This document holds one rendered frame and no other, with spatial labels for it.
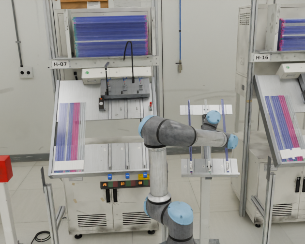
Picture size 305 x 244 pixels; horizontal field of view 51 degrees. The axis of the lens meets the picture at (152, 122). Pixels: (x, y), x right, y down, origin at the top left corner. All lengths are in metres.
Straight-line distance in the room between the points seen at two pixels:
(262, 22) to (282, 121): 0.79
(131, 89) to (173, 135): 0.95
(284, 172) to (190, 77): 1.77
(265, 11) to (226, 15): 1.32
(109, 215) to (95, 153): 0.63
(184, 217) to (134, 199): 1.03
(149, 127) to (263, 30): 1.51
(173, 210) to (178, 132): 0.38
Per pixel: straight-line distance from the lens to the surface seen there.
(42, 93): 4.04
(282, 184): 2.70
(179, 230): 1.55
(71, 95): 2.35
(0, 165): 2.33
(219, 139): 1.59
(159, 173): 1.52
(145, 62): 2.35
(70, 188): 2.50
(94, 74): 2.32
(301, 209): 2.88
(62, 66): 2.40
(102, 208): 2.55
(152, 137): 1.43
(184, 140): 1.38
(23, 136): 4.25
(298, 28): 2.58
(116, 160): 2.08
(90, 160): 2.10
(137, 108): 2.24
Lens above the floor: 1.59
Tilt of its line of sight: 17 degrees down
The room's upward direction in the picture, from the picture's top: 2 degrees counter-clockwise
